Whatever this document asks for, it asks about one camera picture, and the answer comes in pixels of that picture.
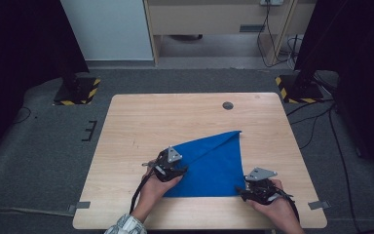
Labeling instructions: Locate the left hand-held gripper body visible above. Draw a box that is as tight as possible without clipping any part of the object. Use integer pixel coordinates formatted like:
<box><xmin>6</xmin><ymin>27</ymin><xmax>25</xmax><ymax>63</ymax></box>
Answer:
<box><xmin>141</xmin><ymin>145</ymin><xmax>183</xmax><ymax>182</ymax></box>

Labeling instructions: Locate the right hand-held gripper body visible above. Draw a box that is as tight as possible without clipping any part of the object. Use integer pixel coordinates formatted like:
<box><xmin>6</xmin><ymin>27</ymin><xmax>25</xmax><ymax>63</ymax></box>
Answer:
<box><xmin>244</xmin><ymin>167</ymin><xmax>284</xmax><ymax>206</ymax></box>

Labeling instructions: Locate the blue cloth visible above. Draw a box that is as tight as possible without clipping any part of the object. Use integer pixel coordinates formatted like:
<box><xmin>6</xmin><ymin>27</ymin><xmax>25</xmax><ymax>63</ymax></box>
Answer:
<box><xmin>163</xmin><ymin>130</ymin><xmax>247</xmax><ymax>199</ymax></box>

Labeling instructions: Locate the person's left hand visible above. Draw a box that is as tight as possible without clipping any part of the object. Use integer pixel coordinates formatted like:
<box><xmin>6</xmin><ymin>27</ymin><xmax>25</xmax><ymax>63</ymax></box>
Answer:
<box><xmin>138</xmin><ymin>172</ymin><xmax>184</xmax><ymax>208</ymax></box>

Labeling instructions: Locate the person's right hand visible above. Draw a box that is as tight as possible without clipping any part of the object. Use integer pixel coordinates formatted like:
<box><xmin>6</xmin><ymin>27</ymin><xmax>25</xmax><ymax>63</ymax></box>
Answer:
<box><xmin>249</xmin><ymin>178</ymin><xmax>302</xmax><ymax>225</ymax></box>

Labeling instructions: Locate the grey tape piece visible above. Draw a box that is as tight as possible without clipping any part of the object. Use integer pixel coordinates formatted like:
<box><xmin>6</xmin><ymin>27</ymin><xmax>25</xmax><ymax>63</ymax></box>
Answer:
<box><xmin>307</xmin><ymin>200</ymin><xmax>332</xmax><ymax>211</ymax></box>
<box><xmin>67</xmin><ymin>201</ymin><xmax>92</xmax><ymax>214</ymax></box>

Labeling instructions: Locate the black stand with striped base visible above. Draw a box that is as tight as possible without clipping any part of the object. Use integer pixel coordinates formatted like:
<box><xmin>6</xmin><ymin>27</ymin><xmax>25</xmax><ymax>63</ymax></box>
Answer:
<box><xmin>275</xmin><ymin>57</ymin><xmax>325</xmax><ymax>105</ymax></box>
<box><xmin>53</xmin><ymin>62</ymin><xmax>101</xmax><ymax>106</ymax></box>

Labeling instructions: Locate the dark round object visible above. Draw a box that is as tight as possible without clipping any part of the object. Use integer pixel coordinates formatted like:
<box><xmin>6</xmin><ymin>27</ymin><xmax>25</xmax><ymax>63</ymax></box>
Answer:
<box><xmin>168</xmin><ymin>33</ymin><xmax>205</xmax><ymax>42</ymax></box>

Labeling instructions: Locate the white panel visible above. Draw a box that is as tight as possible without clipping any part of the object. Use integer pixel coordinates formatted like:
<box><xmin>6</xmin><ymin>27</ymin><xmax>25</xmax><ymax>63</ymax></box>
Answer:
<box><xmin>59</xmin><ymin>0</ymin><xmax>154</xmax><ymax>61</ymax></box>

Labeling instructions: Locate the light wooden desk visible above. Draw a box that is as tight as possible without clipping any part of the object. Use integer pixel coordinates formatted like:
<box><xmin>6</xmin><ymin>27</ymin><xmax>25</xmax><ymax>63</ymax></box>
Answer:
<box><xmin>142</xmin><ymin>0</ymin><xmax>318</xmax><ymax>66</ymax></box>

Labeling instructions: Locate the grey vent plate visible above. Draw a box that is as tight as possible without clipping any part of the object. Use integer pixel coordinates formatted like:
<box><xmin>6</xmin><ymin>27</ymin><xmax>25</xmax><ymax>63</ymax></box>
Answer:
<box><xmin>239</xmin><ymin>23</ymin><xmax>266</xmax><ymax>33</ymax></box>

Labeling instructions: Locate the black curtain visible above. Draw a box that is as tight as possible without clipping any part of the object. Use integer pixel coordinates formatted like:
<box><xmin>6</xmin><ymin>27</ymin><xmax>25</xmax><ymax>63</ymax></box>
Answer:
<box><xmin>293</xmin><ymin>0</ymin><xmax>374</xmax><ymax>178</ymax></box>
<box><xmin>0</xmin><ymin>0</ymin><xmax>91</xmax><ymax>164</ymax></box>

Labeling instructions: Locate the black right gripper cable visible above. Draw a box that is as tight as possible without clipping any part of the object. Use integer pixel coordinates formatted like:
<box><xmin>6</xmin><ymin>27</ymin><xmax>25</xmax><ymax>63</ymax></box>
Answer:
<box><xmin>274</xmin><ymin>186</ymin><xmax>301</xmax><ymax>223</ymax></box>

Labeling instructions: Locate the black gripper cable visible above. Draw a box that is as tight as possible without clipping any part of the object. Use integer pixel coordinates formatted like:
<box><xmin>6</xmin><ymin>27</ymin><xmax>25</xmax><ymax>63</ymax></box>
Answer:
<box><xmin>274</xmin><ymin>186</ymin><xmax>301</xmax><ymax>223</ymax></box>
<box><xmin>129</xmin><ymin>176</ymin><xmax>149</xmax><ymax>215</ymax></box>

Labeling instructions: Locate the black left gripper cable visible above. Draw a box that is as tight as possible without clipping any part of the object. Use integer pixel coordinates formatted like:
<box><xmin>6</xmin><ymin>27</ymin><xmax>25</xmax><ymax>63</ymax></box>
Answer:
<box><xmin>129</xmin><ymin>176</ymin><xmax>149</xmax><ymax>215</ymax></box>

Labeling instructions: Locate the long black floor cable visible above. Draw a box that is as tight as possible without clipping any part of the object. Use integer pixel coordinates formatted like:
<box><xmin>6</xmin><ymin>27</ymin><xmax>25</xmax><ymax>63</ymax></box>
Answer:
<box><xmin>327</xmin><ymin>103</ymin><xmax>361</xmax><ymax>234</ymax></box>

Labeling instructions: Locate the black cable bundle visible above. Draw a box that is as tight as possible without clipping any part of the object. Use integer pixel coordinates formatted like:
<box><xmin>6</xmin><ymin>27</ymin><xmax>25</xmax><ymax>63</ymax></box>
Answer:
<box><xmin>285</xmin><ymin>33</ymin><xmax>302</xmax><ymax>71</ymax></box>

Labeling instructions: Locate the thin black floor cable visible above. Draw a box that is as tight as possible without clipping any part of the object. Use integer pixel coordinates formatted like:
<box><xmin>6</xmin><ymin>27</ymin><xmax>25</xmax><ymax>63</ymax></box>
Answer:
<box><xmin>13</xmin><ymin>106</ymin><xmax>33</xmax><ymax>125</ymax></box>

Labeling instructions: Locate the grey floor cable strip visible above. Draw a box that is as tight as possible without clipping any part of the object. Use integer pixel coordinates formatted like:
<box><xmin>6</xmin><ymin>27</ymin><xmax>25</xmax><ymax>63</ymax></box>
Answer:
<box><xmin>0</xmin><ymin>207</ymin><xmax>74</xmax><ymax>217</ymax></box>

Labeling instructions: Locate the black power strip cable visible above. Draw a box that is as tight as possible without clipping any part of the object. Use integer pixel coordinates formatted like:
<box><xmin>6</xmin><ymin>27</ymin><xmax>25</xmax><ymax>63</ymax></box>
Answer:
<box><xmin>256</xmin><ymin>0</ymin><xmax>293</xmax><ymax>68</ymax></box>

